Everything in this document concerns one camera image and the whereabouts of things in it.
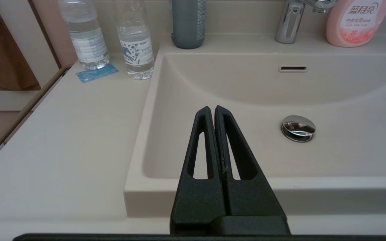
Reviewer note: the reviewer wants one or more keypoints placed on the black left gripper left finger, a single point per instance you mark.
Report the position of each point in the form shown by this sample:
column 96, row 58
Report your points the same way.
column 196, row 201

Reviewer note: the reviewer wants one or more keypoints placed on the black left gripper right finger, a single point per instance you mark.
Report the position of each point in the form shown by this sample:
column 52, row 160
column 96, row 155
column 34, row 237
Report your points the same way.
column 250, row 201

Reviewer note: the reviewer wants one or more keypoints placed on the chrome faucet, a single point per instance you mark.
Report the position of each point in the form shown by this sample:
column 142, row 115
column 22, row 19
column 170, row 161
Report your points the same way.
column 288, row 23

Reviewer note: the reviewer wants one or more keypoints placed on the beige ceramic sink basin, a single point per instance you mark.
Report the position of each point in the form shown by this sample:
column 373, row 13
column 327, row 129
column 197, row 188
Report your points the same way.
column 330, row 160

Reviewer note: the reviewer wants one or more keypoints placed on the chrome drain plug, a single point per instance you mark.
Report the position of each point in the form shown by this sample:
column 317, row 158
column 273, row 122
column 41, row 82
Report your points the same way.
column 298, row 128

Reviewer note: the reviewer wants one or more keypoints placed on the blue card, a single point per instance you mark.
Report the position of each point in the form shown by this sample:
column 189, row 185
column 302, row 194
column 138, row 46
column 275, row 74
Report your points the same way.
column 97, row 73

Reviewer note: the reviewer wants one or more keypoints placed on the clear water bottle patterned label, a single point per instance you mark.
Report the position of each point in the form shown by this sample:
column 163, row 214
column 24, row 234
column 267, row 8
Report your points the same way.
column 135, row 50

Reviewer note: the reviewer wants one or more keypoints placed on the grey pump bottle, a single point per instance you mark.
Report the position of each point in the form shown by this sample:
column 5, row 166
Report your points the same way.
column 188, row 26

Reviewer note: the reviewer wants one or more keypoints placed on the clear water bottle plain label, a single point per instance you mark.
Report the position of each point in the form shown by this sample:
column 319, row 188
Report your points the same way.
column 86, row 43

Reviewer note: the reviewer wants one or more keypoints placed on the pink soap pump bottle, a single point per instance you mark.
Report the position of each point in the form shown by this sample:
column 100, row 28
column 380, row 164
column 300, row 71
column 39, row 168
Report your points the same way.
column 355, row 30

